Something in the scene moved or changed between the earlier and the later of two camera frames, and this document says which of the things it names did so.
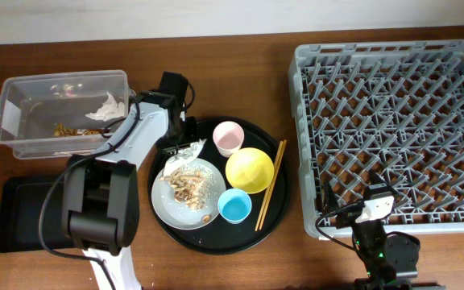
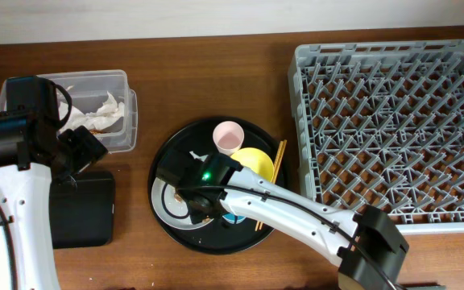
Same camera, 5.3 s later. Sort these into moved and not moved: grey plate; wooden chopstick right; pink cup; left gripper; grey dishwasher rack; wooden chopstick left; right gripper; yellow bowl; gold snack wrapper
Moved: gold snack wrapper; left gripper; right gripper
Not moved: grey plate; yellow bowl; pink cup; wooden chopstick left; grey dishwasher rack; wooden chopstick right
